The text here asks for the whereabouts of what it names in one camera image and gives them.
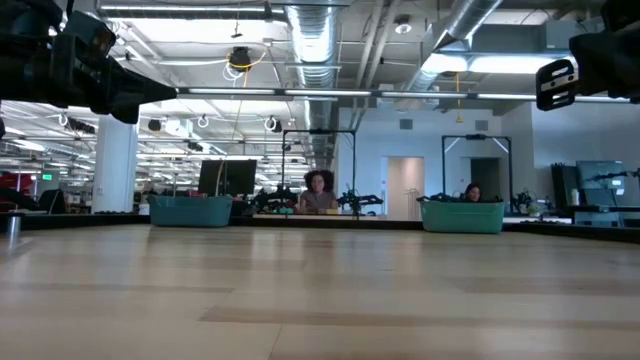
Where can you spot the black background robot arm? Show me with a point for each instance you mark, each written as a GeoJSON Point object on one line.
{"type": "Point", "coordinates": [272, 197]}
{"type": "Point", "coordinates": [360, 201]}

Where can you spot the silver smooth ceiling duct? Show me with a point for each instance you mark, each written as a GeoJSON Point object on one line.
{"type": "Point", "coordinates": [465, 20]}

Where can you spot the green plastic bin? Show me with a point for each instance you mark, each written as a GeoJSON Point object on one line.
{"type": "Point", "coordinates": [462, 217]}

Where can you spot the person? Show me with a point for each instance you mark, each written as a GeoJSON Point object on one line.
{"type": "Point", "coordinates": [318, 197]}
{"type": "Point", "coordinates": [472, 192]}

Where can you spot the silver metal post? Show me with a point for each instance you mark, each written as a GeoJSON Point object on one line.
{"type": "Point", "coordinates": [13, 230]}

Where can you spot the black aluminium table frame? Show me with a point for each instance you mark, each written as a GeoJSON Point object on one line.
{"type": "Point", "coordinates": [350, 224]}

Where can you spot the teal plastic bin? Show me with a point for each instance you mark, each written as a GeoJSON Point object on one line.
{"type": "Point", "coordinates": [190, 212]}

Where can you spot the white door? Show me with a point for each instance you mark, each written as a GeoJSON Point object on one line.
{"type": "Point", "coordinates": [405, 185]}

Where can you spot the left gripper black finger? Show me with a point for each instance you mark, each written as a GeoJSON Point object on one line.
{"type": "Point", "coordinates": [130, 92]}

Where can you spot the black gantry frame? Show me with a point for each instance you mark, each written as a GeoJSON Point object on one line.
{"type": "Point", "coordinates": [320, 131]}
{"type": "Point", "coordinates": [475, 136]}

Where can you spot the long ceiling light bar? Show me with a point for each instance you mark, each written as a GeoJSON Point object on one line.
{"type": "Point", "coordinates": [325, 92]}

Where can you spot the silver ribbed ceiling duct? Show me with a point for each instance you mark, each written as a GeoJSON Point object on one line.
{"type": "Point", "coordinates": [315, 40]}

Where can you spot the white pillar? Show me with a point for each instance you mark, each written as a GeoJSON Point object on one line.
{"type": "Point", "coordinates": [115, 165]}

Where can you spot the black flat monitor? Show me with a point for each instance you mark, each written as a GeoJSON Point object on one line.
{"type": "Point", "coordinates": [227, 177]}

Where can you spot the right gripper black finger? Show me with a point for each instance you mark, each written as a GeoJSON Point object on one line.
{"type": "Point", "coordinates": [555, 85]}

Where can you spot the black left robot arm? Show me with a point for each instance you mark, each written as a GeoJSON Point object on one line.
{"type": "Point", "coordinates": [25, 15]}

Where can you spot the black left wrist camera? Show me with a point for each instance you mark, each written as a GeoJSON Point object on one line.
{"type": "Point", "coordinates": [90, 32]}

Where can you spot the dark door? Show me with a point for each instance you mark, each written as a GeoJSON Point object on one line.
{"type": "Point", "coordinates": [485, 177]}

